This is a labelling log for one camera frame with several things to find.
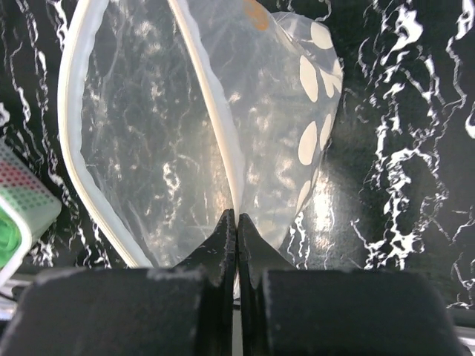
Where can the polka dot zip top bag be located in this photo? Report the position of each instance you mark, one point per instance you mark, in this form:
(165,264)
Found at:
(171,112)

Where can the white cloth bin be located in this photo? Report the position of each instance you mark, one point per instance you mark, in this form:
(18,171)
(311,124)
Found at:
(26,200)

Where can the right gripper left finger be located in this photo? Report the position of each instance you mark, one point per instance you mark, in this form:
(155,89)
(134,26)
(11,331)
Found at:
(197,304)

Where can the light green cloth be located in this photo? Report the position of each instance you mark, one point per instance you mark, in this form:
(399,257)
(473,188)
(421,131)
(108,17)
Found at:
(10,239)

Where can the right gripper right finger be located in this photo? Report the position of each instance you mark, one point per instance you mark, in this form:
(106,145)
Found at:
(254,258)

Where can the black marble pattern mat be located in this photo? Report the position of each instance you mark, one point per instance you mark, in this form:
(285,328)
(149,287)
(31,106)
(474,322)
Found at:
(396,188)

